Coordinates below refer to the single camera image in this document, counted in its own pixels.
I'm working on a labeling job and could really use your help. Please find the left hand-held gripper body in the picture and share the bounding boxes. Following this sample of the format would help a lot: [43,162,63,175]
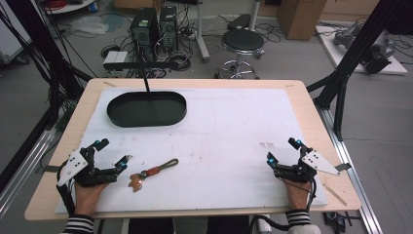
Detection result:
[56,147,119,188]

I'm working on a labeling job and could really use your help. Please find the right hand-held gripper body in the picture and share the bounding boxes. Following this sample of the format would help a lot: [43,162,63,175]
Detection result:
[274,148,341,184]

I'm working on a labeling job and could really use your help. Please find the person's left hand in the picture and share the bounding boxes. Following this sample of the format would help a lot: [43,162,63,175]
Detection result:
[73,182,110,217]

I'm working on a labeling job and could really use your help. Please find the person's right hand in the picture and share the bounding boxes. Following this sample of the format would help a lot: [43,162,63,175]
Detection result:
[283,179,313,213]

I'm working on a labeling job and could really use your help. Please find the grey tape strip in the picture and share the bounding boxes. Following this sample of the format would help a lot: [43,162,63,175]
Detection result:
[334,162,353,173]
[35,165,61,174]

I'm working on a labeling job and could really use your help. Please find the thin wooden stick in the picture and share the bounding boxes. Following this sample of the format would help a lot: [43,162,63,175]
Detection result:
[321,182,348,207]

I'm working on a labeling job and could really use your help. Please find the black oval tray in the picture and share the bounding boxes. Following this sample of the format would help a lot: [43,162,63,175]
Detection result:
[106,91,188,129]

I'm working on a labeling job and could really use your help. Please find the white foam mat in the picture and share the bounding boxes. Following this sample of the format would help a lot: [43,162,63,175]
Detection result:
[54,87,329,215]

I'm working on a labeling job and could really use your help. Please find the black parts on floor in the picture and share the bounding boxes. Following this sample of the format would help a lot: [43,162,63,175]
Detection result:
[321,210,362,234]

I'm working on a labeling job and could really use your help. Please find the white box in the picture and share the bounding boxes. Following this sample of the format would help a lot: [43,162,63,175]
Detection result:
[102,50,130,66]

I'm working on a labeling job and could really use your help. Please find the white floor board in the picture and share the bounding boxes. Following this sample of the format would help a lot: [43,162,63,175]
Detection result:
[315,24,409,76]

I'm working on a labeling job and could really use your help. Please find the black round stool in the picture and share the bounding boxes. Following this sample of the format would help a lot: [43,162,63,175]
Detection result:
[214,28,266,80]

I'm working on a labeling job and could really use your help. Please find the clear plastic sheet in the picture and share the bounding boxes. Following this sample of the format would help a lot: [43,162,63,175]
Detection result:
[68,14,126,36]

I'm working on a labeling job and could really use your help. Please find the large black computer tower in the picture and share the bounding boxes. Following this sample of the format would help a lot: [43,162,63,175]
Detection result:
[129,7,162,63]

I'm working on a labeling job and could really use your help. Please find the grey machine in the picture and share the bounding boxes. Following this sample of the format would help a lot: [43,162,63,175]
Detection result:
[332,22,397,75]

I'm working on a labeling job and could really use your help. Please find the cardboard box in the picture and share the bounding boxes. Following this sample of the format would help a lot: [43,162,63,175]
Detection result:
[277,0,328,42]

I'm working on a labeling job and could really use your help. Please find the black flat pad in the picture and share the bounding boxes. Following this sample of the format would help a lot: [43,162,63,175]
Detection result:
[226,13,251,31]

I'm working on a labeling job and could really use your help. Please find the slim black computer tower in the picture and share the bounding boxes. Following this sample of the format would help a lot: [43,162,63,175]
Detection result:
[158,5,179,54]

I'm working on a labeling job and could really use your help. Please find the white stand leg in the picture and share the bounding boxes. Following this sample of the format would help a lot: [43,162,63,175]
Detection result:
[194,0,211,63]

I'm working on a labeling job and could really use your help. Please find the white round table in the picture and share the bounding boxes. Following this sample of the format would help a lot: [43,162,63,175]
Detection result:
[41,0,97,16]

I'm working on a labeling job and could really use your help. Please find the orange and green keychain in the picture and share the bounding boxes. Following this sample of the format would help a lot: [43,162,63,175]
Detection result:
[128,157,180,193]

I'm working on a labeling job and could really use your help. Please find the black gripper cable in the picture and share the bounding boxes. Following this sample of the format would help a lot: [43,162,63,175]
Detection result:
[247,178,319,232]
[56,169,78,216]

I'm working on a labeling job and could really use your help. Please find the aluminium rail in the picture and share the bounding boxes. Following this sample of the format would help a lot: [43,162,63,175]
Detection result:
[0,128,57,218]
[317,105,385,234]

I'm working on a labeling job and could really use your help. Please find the black metal frame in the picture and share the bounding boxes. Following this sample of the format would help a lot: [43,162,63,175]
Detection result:
[0,0,94,193]
[306,0,413,141]

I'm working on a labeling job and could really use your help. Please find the coiled black cable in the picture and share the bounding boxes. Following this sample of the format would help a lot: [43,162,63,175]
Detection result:
[168,51,193,72]

